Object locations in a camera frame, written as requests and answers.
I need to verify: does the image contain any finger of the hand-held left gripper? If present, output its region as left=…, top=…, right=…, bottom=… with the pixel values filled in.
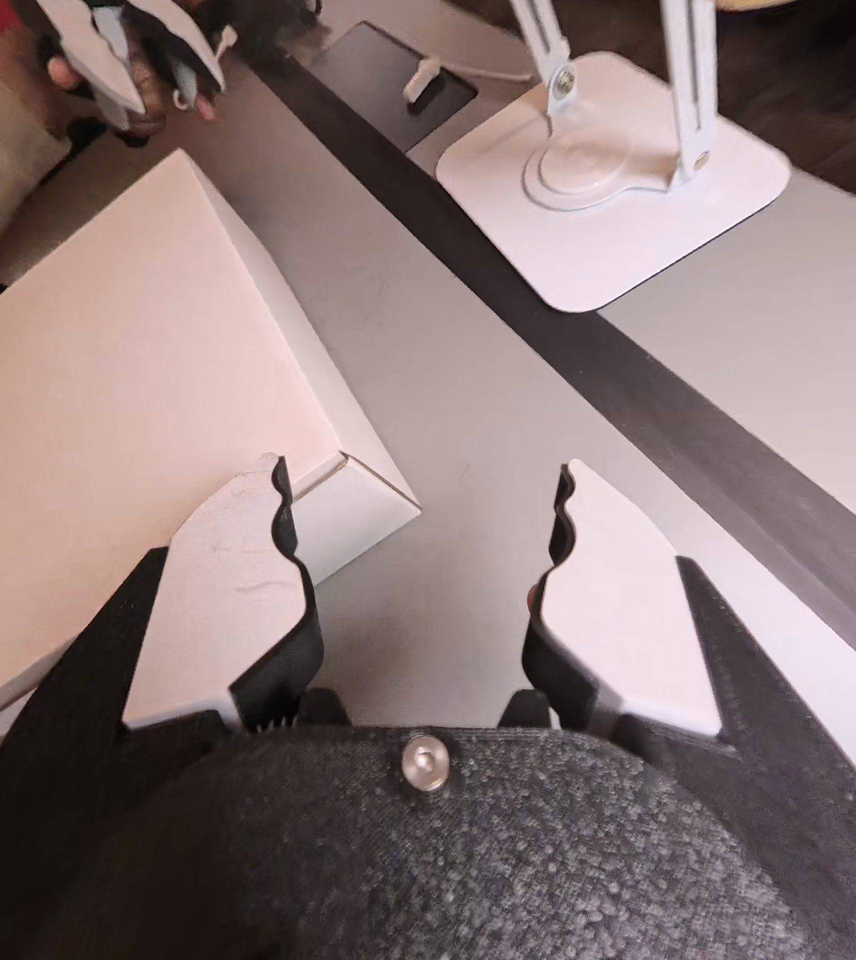
left=36, top=0, right=148, bottom=133
left=126, top=0, right=228, bottom=93

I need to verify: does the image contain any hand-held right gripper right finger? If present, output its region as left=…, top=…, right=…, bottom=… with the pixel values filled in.
left=522, top=459, right=723, bottom=738

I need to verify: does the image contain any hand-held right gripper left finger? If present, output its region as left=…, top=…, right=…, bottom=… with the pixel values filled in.
left=122, top=451, right=324, bottom=735

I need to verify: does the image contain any white cardboard box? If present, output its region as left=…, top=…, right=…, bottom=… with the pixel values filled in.
left=0, top=148, right=423, bottom=745

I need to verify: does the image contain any white plug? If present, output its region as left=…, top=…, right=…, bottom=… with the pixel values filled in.
left=401, top=58, right=446, bottom=105

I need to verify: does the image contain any white cable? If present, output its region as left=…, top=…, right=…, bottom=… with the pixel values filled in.
left=439, top=63, right=538, bottom=84

